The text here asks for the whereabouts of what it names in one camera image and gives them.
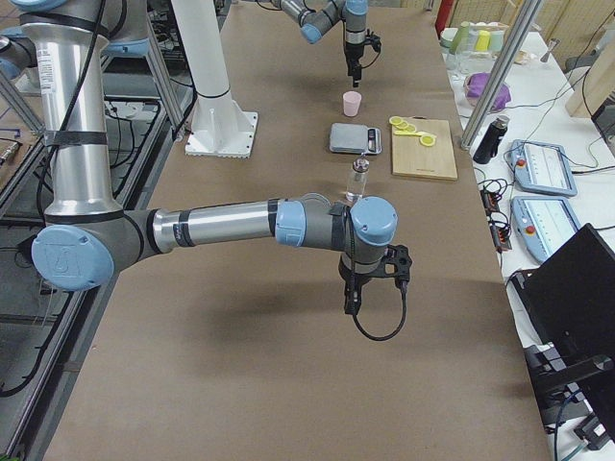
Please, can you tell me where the green plastic cup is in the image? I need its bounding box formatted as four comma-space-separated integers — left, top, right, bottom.
449, 21, 471, 55

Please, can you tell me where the lower teach pendant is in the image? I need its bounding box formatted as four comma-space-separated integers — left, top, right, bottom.
511, 196, 581, 263

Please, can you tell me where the black water bottle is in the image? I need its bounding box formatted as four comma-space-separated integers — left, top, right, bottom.
473, 115, 509, 164

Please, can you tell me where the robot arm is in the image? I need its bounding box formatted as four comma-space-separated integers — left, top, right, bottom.
18, 1, 410, 315
271, 0, 381, 87

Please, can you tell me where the bamboo cutting board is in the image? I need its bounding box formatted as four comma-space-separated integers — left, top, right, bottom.
389, 116, 457, 181

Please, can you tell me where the teach pendant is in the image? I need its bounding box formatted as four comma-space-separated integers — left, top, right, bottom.
511, 196, 581, 263
509, 139, 578, 197

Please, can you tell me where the yellow plastic cup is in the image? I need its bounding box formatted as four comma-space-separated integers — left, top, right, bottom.
474, 30, 491, 53

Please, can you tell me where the digital kitchen scale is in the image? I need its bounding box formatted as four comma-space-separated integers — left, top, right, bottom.
330, 123, 381, 156

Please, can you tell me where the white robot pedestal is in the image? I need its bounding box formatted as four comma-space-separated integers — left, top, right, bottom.
172, 0, 258, 158

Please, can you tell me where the lemon slice near handle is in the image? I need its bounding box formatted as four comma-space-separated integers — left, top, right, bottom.
419, 134, 436, 147

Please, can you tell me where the pink plastic cup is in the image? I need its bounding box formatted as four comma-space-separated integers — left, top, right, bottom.
342, 90, 362, 117

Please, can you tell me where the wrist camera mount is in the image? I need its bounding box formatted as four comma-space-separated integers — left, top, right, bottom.
381, 245, 412, 292
363, 29, 381, 54

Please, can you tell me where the wine glass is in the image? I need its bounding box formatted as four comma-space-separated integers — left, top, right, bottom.
447, 48, 478, 80

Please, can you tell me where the lemon slice far end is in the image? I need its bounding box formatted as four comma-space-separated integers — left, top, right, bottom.
388, 115, 407, 126

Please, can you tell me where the upper teach pendant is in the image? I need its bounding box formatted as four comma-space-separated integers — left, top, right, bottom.
509, 139, 578, 197

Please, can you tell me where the aluminium frame post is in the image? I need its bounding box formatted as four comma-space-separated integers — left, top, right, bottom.
460, 0, 544, 151

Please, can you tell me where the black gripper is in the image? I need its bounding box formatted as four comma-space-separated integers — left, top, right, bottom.
343, 42, 364, 87
338, 256, 381, 315

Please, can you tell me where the glass sauce bottle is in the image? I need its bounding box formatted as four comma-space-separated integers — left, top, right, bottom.
345, 155, 370, 203

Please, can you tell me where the yellow plastic knife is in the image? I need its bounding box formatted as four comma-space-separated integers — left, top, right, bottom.
393, 130, 436, 138

